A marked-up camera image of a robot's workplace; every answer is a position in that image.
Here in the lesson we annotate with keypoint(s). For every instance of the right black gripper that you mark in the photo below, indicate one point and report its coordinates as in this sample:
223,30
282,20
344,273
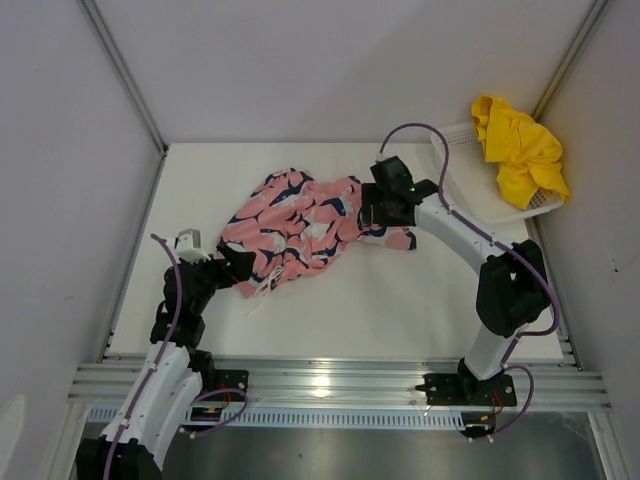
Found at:
370,196

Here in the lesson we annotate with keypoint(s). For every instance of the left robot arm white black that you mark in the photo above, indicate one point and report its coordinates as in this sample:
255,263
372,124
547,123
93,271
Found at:
175,373

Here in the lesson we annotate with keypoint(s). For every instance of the aluminium mounting rail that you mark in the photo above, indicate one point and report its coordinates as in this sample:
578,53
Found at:
346,384

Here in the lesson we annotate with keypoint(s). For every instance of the white perforated plastic basket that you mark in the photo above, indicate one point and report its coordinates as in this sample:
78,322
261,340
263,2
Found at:
471,182

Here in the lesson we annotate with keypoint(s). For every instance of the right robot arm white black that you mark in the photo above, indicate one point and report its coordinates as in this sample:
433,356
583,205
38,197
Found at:
512,287

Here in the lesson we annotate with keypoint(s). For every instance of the pink whale print shorts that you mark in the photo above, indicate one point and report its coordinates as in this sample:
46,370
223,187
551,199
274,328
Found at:
297,226

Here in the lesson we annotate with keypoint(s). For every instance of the right aluminium corner post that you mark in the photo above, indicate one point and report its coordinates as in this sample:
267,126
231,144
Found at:
587,28

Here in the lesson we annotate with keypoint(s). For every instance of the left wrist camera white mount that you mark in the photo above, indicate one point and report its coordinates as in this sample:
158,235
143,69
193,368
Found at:
188,248

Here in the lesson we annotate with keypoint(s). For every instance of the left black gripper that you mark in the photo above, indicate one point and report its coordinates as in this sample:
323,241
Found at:
240,266

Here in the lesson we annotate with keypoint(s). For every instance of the left aluminium corner post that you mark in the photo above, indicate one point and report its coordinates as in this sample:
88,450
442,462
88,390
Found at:
107,42

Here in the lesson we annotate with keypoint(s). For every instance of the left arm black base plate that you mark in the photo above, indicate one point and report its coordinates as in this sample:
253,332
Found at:
225,380

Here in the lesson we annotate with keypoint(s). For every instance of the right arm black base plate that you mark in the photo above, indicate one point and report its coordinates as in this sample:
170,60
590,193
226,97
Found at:
449,389

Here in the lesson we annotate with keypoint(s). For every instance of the white slotted cable duct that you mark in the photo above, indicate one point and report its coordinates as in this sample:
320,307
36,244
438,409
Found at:
412,419

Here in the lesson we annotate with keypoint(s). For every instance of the yellow shorts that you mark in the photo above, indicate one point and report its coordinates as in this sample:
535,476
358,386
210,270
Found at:
527,154

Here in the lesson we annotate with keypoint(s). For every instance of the aluminium corner post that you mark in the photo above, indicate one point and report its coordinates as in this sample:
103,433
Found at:
587,28
107,42

